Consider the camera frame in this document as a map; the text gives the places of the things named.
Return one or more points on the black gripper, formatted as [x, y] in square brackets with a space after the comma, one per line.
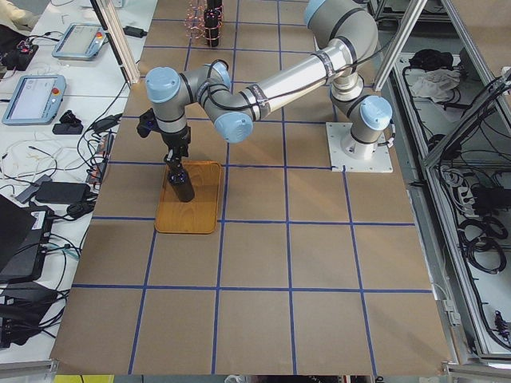
[176, 140]

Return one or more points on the dark glass wine bottle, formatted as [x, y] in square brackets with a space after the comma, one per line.
[213, 14]
[179, 179]

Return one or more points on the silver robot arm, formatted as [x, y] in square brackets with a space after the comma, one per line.
[346, 36]

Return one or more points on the wooden serving tray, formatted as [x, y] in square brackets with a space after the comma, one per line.
[189, 202]

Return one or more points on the black power adapter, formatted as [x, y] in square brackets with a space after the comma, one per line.
[61, 192]

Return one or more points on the blue teach pendant far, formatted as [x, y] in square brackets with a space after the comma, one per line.
[80, 41]

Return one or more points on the blue teach pendant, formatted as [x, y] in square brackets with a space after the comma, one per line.
[80, 41]
[36, 100]

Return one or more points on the blue teach pendant near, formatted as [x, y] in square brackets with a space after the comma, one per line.
[36, 100]

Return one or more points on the black laptop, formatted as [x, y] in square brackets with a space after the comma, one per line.
[24, 233]

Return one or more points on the white crumpled cloth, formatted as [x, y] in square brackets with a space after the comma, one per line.
[437, 85]

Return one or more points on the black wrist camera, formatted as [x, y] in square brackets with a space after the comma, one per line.
[147, 123]

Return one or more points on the copper wire bottle basket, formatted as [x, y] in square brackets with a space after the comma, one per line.
[194, 21]

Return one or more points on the aluminium frame post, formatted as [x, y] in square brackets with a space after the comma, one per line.
[110, 22]

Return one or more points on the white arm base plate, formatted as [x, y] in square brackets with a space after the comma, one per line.
[348, 155]

